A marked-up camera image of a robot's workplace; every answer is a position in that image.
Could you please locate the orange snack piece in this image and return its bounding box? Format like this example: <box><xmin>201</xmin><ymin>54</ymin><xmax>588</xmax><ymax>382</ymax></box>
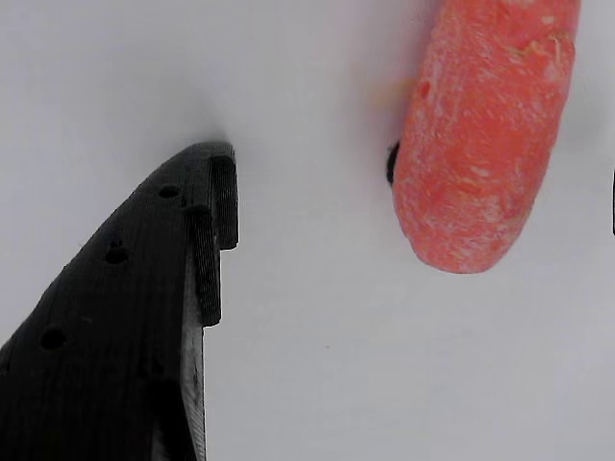
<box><xmin>392</xmin><ymin>0</ymin><xmax>582</xmax><ymax>276</ymax></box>

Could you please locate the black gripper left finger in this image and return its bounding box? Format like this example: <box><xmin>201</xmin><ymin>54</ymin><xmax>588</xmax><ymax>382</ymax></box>
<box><xmin>0</xmin><ymin>141</ymin><xmax>239</xmax><ymax>461</ymax></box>

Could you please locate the small black ring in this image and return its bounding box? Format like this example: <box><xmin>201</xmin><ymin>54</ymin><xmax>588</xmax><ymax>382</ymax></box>
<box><xmin>384</xmin><ymin>139</ymin><xmax>403</xmax><ymax>187</ymax></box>

